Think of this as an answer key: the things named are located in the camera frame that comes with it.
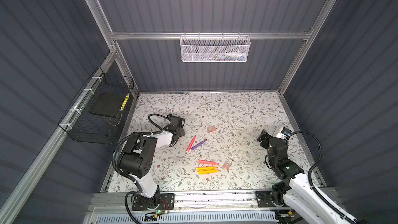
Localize pink highlighter pen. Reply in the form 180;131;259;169
186;135;197;153

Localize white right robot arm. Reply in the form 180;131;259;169
257;128;367;224

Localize purple highlighter pen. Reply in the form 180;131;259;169
190;140;207;151

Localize red-pink highlighter pen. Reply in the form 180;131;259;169
198;160;219;166

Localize yellow highlighter pen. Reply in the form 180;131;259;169
198;169;220;175

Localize yellow highlighter in basket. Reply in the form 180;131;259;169
120;93;130;112

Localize black pad in basket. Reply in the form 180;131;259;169
89;92;125;118

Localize items in white basket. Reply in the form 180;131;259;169
202;52;247;62

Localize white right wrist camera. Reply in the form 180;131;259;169
276;127;292;140

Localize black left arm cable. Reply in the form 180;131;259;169
111;113;175;224

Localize white wire mesh basket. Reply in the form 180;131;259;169
179;35;251;63

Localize black wire mesh basket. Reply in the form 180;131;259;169
59;67;135;145

